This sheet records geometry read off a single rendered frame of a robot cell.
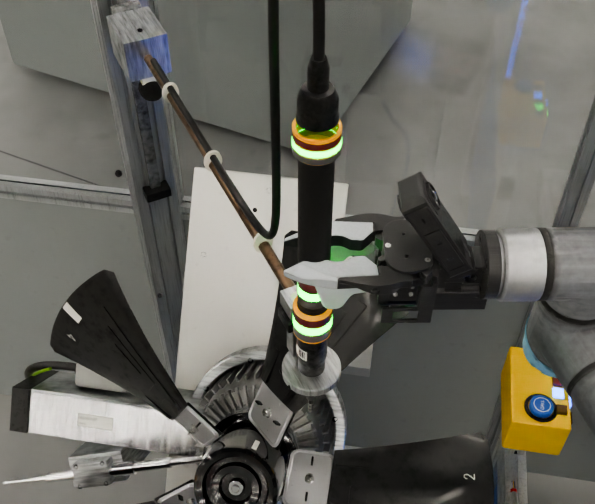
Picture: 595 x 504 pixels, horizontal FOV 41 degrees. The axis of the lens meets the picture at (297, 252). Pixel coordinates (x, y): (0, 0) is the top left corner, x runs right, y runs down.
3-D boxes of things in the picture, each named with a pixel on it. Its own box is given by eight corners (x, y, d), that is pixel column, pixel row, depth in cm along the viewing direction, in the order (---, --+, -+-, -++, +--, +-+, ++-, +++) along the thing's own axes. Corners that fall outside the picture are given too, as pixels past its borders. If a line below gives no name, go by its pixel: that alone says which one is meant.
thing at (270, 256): (144, 63, 124) (143, 55, 123) (153, 61, 124) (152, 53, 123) (292, 307, 91) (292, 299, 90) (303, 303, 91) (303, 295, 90)
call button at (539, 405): (527, 398, 137) (529, 392, 136) (551, 401, 137) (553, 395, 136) (528, 418, 135) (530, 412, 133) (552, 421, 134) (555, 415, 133)
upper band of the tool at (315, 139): (284, 144, 71) (283, 118, 69) (327, 131, 72) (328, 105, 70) (305, 173, 68) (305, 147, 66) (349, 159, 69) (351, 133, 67)
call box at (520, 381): (499, 377, 152) (509, 344, 144) (553, 385, 151) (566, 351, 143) (499, 452, 141) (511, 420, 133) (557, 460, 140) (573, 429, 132)
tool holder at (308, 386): (265, 348, 97) (262, 296, 90) (317, 328, 99) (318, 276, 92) (297, 405, 92) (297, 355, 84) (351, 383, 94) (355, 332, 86)
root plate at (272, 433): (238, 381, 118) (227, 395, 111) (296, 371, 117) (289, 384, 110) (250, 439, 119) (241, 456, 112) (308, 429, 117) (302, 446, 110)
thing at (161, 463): (215, 461, 125) (7, 487, 130) (212, 448, 125) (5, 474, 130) (211, 466, 123) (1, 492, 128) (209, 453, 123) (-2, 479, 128)
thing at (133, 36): (111, 54, 132) (102, 7, 126) (152, 43, 134) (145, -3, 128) (130, 87, 126) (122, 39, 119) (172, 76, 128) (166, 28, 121)
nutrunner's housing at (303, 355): (289, 376, 97) (285, 51, 64) (318, 365, 98) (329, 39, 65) (303, 401, 95) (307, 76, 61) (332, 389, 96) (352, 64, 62)
